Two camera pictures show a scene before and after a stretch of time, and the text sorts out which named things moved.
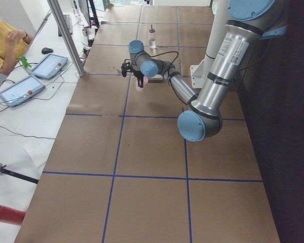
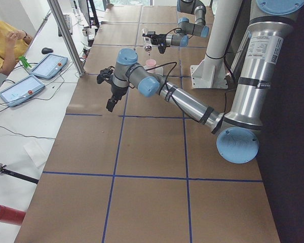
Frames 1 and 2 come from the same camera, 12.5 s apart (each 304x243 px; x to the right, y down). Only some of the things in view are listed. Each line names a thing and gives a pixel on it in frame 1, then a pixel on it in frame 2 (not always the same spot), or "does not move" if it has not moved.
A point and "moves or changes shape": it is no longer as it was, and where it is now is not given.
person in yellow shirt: [7, 46] does not move
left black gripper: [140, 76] -> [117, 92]
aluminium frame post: [68, 37] does not move
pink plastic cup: [145, 81] moves or changes shape
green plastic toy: [25, 64] does not move
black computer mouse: [46, 50] does not move
